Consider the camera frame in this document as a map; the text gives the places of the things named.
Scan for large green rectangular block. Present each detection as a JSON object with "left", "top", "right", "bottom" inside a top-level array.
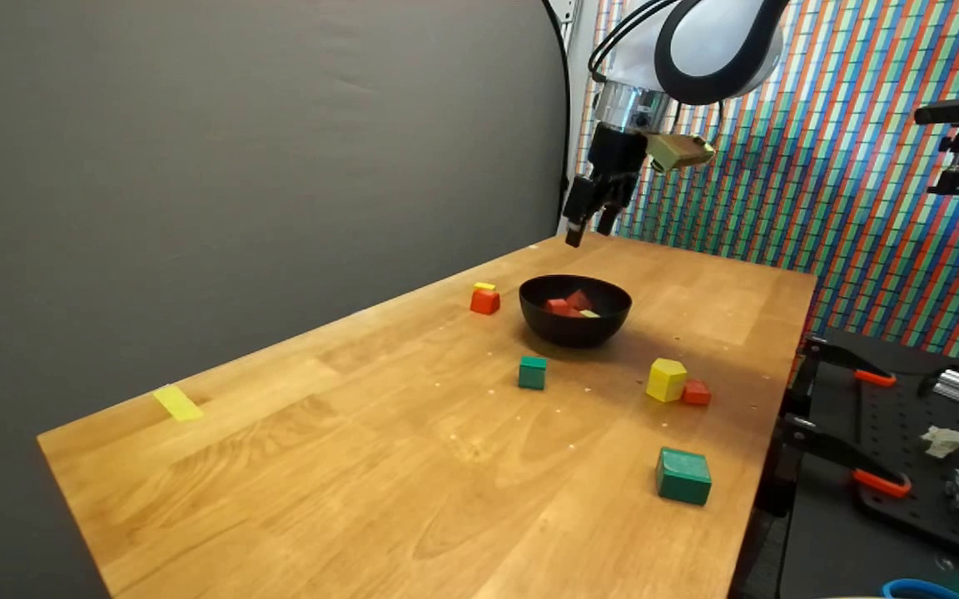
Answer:
[{"left": 653, "top": 446, "right": 717, "bottom": 510}]

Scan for blue handled scissors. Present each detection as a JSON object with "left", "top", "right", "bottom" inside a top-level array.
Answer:
[{"left": 879, "top": 576, "right": 959, "bottom": 599}]

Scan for grey fabric backdrop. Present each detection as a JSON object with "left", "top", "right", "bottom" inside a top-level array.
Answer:
[{"left": 0, "top": 0, "right": 574, "bottom": 599}]

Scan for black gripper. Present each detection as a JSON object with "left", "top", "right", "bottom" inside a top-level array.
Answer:
[{"left": 562, "top": 123, "right": 653, "bottom": 245}]

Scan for black clamp orange handle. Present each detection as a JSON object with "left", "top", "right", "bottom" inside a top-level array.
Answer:
[
  {"left": 800, "top": 332, "right": 901, "bottom": 392},
  {"left": 783, "top": 412, "right": 911, "bottom": 502}
]

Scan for white crumpled object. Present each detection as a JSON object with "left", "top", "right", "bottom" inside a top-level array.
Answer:
[{"left": 920, "top": 422, "right": 959, "bottom": 461}]

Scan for tan wrist camera box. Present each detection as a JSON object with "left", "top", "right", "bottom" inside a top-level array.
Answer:
[{"left": 647, "top": 129, "right": 719, "bottom": 176}]

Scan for black pegboard cart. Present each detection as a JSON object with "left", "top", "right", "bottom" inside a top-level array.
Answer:
[{"left": 740, "top": 327, "right": 959, "bottom": 599}]

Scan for yellow hexagonal block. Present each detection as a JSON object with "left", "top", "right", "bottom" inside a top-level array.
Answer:
[{"left": 644, "top": 356, "right": 693, "bottom": 407}]

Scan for multicoloured striped panel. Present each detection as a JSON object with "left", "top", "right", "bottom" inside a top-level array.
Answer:
[{"left": 555, "top": 0, "right": 959, "bottom": 362}]

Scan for small green cube block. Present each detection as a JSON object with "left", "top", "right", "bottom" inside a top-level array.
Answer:
[{"left": 517, "top": 353, "right": 554, "bottom": 392}]

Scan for black bowl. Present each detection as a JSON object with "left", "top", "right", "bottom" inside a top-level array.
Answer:
[{"left": 517, "top": 274, "right": 635, "bottom": 353}]

